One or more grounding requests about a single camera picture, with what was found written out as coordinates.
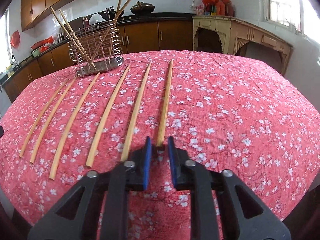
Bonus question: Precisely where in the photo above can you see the wooden chopstick four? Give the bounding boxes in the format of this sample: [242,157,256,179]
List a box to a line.
[29,76,78,164]

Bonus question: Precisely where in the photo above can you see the yellow dish soap bottle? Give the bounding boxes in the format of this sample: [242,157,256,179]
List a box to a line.
[6,64,14,77]

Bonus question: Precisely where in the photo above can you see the wooden chopstick ten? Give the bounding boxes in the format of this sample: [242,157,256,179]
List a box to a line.
[156,60,174,148]

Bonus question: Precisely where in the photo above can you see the wooden chopstick three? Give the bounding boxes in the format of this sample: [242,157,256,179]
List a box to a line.
[19,80,68,158]

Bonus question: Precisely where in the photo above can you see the wooden chopstick nine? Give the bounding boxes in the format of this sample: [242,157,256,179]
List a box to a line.
[120,62,151,162]

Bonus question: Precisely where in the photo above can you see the cream wooden side table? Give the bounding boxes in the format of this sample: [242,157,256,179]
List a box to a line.
[193,16,293,75]

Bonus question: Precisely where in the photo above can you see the wire utensil holder basket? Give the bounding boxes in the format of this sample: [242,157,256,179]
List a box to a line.
[68,20,124,77]

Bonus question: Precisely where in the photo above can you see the red plastic basin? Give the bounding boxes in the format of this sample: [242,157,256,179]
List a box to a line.
[31,36,54,50]

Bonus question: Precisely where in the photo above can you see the wooden chopstick six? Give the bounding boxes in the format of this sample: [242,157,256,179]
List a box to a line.
[93,0,132,57]

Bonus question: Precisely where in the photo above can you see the right window frame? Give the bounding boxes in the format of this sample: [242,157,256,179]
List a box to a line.
[259,0,319,46]

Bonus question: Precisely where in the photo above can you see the lower wooden kitchen cabinets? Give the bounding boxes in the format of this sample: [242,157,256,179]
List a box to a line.
[1,19,194,103]

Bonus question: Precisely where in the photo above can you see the red oil jug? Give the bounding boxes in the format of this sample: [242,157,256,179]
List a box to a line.
[215,0,226,16]

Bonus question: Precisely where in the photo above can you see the green basin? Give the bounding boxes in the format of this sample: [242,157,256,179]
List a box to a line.
[31,47,42,57]

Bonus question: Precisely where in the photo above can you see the wooden chopstick one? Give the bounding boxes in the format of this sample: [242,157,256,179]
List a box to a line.
[50,7,97,69]

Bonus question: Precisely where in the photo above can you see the dark sauce bottle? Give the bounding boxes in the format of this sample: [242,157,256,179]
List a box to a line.
[225,3,234,17]

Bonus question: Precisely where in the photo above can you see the red floral tablecloth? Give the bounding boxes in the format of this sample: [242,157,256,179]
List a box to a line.
[1,50,319,239]

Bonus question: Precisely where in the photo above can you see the wooden chopstick eight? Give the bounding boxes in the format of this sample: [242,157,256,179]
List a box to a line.
[85,64,131,168]

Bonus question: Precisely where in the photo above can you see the lidded dark cooking pot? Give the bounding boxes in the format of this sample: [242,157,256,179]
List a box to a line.
[130,1,155,16]

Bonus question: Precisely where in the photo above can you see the wooden chopstick five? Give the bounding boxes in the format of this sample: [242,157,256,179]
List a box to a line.
[49,71,101,181]

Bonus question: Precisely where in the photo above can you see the wooden chopstick two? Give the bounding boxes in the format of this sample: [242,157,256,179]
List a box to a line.
[59,9,97,69]

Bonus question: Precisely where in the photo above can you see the red plastic bag on wall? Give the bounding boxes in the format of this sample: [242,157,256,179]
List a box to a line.
[10,31,21,49]

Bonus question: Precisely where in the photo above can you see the wooden chopstick seven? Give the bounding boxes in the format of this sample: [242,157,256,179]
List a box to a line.
[107,0,130,61]

